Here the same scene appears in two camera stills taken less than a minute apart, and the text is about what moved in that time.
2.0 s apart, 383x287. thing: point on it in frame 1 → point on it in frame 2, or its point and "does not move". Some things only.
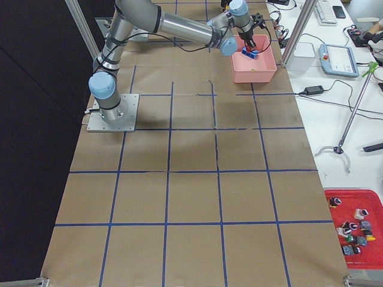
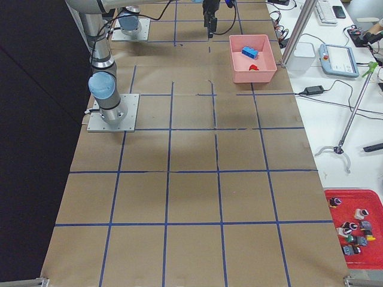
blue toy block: (252, 54) does not move
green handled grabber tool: (339, 149) does not move
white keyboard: (327, 15) does not move
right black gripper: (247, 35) → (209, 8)
